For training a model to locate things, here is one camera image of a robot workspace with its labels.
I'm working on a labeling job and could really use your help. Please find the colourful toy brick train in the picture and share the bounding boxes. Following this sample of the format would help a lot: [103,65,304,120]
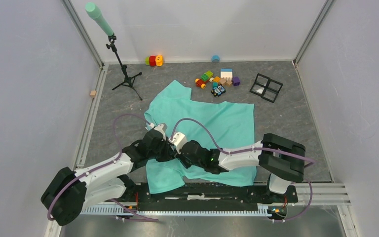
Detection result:
[195,71,221,89]

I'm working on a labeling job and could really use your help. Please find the teal t-shirt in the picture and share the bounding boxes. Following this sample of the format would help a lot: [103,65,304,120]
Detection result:
[144,80,257,194]

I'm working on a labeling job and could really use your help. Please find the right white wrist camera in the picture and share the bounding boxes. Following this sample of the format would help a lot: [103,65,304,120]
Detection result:
[168,132,188,154]

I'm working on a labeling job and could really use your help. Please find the black display case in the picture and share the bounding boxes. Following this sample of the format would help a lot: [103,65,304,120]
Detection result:
[262,79,283,103]
[249,73,270,97]

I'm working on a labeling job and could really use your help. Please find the black owl toy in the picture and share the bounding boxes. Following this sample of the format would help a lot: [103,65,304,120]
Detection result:
[211,85,226,97]

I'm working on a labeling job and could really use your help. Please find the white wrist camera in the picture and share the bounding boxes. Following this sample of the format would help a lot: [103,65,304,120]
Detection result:
[149,123,167,140]
[168,132,188,154]

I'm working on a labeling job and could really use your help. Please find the white cable duct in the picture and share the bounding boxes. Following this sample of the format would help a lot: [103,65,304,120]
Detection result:
[80,202,272,217]

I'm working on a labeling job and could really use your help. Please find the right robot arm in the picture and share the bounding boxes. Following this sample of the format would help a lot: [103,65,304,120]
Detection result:
[169,132,312,201]

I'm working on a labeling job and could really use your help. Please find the black tripod stand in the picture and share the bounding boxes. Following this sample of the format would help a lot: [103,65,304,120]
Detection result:
[106,34,143,101]

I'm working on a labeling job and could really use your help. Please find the small wooden cube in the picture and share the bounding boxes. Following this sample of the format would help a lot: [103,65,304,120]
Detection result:
[90,90,97,98]

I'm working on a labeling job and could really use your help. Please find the red orange green toy rings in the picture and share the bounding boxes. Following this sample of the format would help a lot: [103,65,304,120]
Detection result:
[145,55,164,67]

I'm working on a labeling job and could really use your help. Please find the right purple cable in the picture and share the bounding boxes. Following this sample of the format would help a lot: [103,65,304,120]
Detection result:
[170,118,316,224]

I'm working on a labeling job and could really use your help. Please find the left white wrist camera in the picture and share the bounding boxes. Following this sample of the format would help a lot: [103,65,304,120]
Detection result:
[149,123,167,140]

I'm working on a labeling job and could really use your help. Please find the purple cube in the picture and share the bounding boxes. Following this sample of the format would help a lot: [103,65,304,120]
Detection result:
[231,77,240,86]

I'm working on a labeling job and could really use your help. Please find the small tan wooden blocks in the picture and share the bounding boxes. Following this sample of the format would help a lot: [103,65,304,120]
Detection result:
[219,78,232,86]

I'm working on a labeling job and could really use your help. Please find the blue white block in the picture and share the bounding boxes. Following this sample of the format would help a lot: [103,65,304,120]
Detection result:
[220,69,233,79]

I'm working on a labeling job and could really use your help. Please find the right black display case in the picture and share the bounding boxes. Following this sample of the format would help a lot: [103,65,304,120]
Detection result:
[262,79,283,103]

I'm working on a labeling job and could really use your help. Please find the blue round toy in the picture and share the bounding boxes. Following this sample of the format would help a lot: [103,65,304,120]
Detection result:
[211,55,221,63]

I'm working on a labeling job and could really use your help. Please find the left black display case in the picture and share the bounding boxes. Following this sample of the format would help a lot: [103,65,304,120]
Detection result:
[249,73,270,97]

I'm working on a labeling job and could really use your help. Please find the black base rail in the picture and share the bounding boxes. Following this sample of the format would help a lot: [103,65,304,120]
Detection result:
[118,183,299,211]

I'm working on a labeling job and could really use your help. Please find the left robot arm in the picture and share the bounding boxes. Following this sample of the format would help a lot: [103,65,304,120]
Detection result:
[40,129,175,226]

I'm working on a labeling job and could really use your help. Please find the green microphone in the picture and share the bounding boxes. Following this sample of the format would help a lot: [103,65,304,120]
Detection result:
[85,2,114,37]

